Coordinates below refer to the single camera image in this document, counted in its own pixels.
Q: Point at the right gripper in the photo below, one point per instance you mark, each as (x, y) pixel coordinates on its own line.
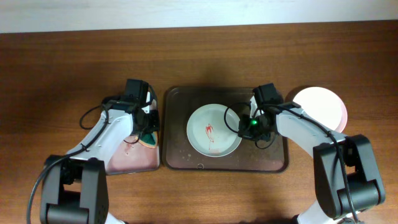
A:
(245, 119)

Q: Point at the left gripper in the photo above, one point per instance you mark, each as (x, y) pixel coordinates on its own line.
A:
(153, 115)

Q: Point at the green yellow sponge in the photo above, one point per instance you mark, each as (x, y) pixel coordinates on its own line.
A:
(149, 140)

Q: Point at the pale grey plate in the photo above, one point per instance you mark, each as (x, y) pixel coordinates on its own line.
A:
(211, 130)

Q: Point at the cream plate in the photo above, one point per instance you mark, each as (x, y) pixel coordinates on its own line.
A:
(321, 104)

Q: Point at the white plate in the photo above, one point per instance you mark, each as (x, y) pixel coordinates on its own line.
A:
(344, 118)

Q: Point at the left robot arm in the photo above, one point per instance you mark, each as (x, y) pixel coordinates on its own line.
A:
(74, 186)

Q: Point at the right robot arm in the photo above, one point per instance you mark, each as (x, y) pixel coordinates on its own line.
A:
(347, 178)

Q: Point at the small black tray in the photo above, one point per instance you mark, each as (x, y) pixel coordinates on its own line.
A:
(131, 156)

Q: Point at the large brown serving tray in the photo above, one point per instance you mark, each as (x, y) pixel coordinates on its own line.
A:
(178, 153)

